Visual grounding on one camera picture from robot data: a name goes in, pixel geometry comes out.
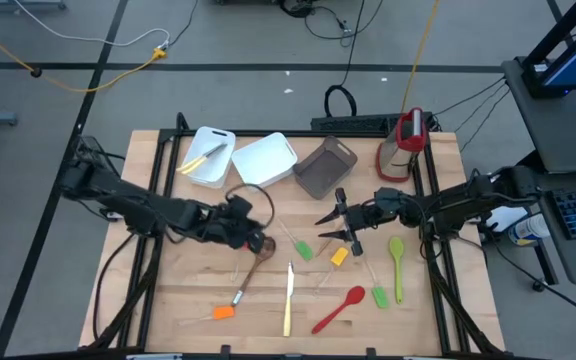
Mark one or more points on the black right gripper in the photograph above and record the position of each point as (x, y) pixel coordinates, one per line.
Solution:
(378, 210)

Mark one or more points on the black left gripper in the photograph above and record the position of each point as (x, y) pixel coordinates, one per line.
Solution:
(233, 222)

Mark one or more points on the dark wooden spoon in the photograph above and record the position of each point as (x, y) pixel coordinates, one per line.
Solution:
(268, 248)

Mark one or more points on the yellow silicone spatula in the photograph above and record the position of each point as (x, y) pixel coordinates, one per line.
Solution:
(339, 256)

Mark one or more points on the green silicone spatula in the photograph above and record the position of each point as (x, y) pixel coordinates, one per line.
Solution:
(380, 297)
(304, 251)

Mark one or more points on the red silicone spoon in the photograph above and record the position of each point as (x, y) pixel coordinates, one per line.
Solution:
(355, 295)

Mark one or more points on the orange silicone spatula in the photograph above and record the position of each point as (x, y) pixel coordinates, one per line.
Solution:
(223, 313)

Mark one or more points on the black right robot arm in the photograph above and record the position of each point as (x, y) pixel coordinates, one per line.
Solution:
(468, 200)

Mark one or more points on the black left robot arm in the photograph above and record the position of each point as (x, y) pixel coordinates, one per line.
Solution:
(133, 205)

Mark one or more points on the grey translucent plastic bin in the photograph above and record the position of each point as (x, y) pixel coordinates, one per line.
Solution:
(324, 170)

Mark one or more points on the green silicone spoon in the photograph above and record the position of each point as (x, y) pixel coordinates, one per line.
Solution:
(396, 248)

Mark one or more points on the white plastic bin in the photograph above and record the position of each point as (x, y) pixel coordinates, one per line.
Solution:
(215, 172)
(265, 160)

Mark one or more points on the black power strip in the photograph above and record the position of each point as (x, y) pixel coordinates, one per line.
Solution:
(358, 122)

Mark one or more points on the black power supply box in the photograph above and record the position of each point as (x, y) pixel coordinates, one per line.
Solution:
(88, 150)

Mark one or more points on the white bottle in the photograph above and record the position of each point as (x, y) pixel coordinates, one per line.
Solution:
(530, 230)

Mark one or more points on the black monitor stand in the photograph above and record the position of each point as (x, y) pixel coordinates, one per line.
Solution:
(563, 27)

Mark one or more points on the black aluminium table frame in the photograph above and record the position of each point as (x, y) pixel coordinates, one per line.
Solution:
(308, 133)

